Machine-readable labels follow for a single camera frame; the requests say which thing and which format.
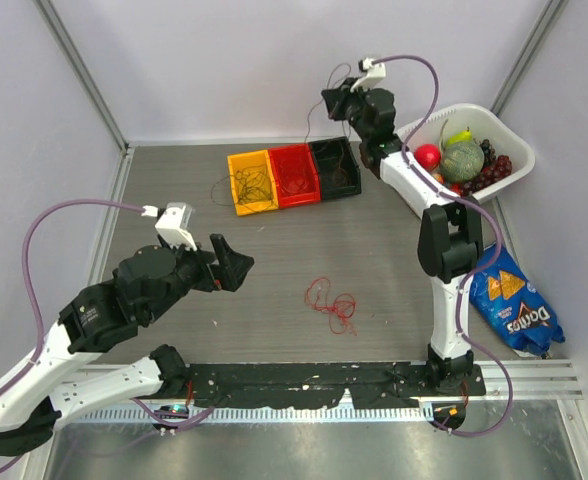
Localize small peach fruit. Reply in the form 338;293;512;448
431;172;463;196

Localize aluminium frame rail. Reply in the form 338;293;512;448
479;359;583;400

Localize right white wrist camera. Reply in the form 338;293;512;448
354;57;386;91

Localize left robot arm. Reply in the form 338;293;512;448
0;234;254;457

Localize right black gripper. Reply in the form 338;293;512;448
321;79;370;143

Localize red apple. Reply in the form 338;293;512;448
414;144;441;172

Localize red brown cable pile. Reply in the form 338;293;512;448
303;277;359;337

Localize blue Doritos chip bag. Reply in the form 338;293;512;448
470;243;565;358

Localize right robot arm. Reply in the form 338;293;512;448
322;78;483;395

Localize green melon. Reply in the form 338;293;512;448
440;141;485;183

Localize dark red grape bunch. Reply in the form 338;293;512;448
461;155;513;196

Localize white plastic basket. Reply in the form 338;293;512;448
409;103;535;204

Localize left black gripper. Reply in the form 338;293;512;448
146;233;256;322

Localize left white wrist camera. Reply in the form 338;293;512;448
142;202;197;251

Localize white slotted cable duct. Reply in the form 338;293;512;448
78;402;434;425

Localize black plastic bin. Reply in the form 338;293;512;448
308;136;362;201

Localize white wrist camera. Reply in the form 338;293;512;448
142;202;197;251
354;57;386;91

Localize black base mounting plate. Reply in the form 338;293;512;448
183;362;486;410

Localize red plastic bin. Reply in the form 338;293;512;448
268;143;321;209

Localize yellow plastic bin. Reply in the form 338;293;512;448
227;149;279;216

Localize yellow-green pear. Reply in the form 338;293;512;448
444;128;473;148

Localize brown cables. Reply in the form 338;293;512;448
323;142;353;187

